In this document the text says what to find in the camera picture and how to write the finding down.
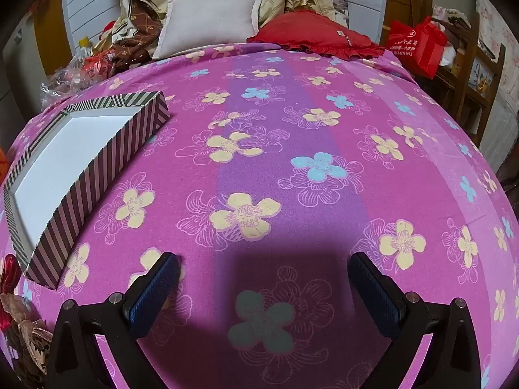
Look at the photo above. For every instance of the red shopping bag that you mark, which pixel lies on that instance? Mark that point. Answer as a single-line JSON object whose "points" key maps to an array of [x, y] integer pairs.
{"points": [[417, 44]]}

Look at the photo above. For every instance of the beige ribbon hair bow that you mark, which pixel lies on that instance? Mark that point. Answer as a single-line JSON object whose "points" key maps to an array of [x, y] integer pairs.
{"points": [[24, 332]]}

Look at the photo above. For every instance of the striped gift box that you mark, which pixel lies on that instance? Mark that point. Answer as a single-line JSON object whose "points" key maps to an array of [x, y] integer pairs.
{"points": [[61, 162]]}

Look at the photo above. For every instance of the pink floral bed sheet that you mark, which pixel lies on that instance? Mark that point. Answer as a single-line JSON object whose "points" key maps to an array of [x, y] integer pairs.
{"points": [[284, 89]]}

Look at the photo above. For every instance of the grey cabinet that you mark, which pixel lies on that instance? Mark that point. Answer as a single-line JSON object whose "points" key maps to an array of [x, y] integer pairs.
{"points": [[20, 69]]}

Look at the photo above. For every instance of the wooden chair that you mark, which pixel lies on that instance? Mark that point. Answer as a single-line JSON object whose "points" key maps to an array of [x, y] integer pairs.
{"points": [[470, 89]]}

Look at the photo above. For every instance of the white pillow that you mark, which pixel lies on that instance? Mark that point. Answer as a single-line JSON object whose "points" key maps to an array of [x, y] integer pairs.
{"points": [[211, 20]]}

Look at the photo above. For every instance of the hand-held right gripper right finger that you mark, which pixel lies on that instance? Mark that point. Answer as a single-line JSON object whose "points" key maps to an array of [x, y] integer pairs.
{"points": [[375, 291]]}

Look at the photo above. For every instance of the brown patterned cloth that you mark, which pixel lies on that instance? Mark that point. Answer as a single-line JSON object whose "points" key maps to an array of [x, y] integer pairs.
{"points": [[138, 20]]}

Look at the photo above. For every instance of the red ruffled pillow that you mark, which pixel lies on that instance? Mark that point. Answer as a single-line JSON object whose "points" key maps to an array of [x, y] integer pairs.
{"points": [[316, 32]]}

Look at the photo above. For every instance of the shiny red hair bow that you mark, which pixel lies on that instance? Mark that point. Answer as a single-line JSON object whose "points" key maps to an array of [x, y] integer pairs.
{"points": [[8, 271]]}

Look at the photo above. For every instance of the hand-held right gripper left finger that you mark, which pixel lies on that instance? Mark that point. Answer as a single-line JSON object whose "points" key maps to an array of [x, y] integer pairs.
{"points": [[156, 291]]}

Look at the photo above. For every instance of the pile of clear plastic bags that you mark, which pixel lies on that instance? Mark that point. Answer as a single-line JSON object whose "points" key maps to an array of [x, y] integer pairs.
{"points": [[69, 77]]}

